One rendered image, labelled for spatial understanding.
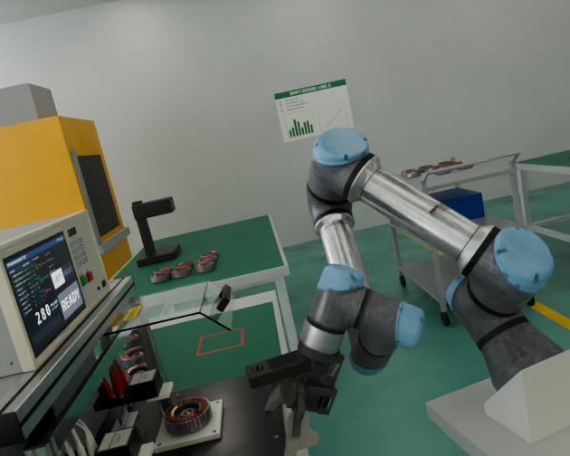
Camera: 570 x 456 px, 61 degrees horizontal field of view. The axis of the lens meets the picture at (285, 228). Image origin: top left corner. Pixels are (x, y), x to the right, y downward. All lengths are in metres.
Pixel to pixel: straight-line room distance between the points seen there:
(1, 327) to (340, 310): 0.54
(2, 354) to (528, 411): 0.91
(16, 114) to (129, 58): 1.88
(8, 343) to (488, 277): 0.84
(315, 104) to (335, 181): 5.19
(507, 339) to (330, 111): 5.37
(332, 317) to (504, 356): 0.37
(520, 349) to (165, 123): 5.56
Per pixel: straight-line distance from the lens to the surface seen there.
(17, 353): 0.90
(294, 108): 6.20
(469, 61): 6.84
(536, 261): 1.00
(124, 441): 1.00
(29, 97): 4.95
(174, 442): 1.22
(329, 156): 1.03
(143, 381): 1.21
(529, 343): 1.07
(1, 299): 0.87
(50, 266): 1.01
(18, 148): 4.71
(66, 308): 1.03
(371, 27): 6.50
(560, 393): 1.08
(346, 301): 0.85
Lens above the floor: 1.39
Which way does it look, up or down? 11 degrees down
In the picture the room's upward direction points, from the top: 12 degrees counter-clockwise
